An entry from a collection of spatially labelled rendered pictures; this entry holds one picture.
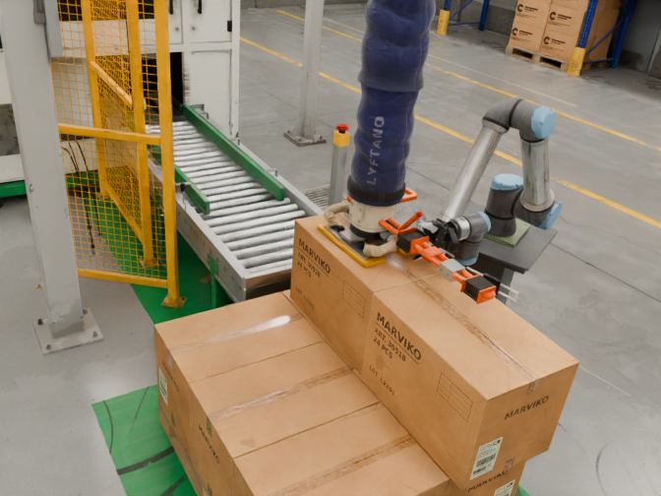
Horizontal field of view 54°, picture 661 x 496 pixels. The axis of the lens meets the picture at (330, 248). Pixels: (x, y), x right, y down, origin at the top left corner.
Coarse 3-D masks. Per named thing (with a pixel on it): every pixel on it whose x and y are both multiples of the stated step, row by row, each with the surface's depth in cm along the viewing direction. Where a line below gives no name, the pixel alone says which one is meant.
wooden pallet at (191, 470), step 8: (160, 408) 288; (160, 416) 291; (168, 416) 278; (168, 424) 280; (168, 432) 283; (176, 432) 271; (176, 440) 282; (176, 448) 279; (184, 448) 264; (184, 456) 275; (184, 464) 272; (192, 464) 258; (192, 472) 268; (192, 480) 265; (200, 480) 252; (200, 488) 262
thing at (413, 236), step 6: (408, 228) 240; (414, 228) 241; (402, 234) 238; (408, 234) 239; (414, 234) 239; (420, 234) 239; (426, 234) 238; (396, 240) 240; (402, 240) 235; (408, 240) 233; (414, 240) 233; (420, 240) 234; (426, 240) 236; (402, 246) 236; (408, 246) 234; (420, 246) 236; (408, 252) 235; (414, 252) 236
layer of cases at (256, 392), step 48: (192, 336) 263; (240, 336) 266; (288, 336) 269; (192, 384) 239; (240, 384) 241; (288, 384) 243; (336, 384) 246; (192, 432) 248; (240, 432) 221; (288, 432) 222; (336, 432) 224; (384, 432) 226; (240, 480) 208; (288, 480) 205; (336, 480) 206; (384, 480) 208; (432, 480) 210
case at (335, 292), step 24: (336, 216) 280; (312, 240) 263; (312, 264) 268; (336, 264) 250; (384, 264) 248; (408, 264) 249; (432, 264) 251; (312, 288) 272; (336, 288) 254; (360, 288) 238; (384, 288) 233; (312, 312) 276; (336, 312) 257; (360, 312) 241; (336, 336) 261; (360, 336) 245; (360, 360) 249
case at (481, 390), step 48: (432, 288) 235; (384, 336) 229; (432, 336) 211; (480, 336) 213; (528, 336) 215; (384, 384) 236; (432, 384) 209; (480, 384) 192; (528, 384) 195; (432, 432) 215; (480, 432) 194; (528, 432) 211; (480, 480) 209
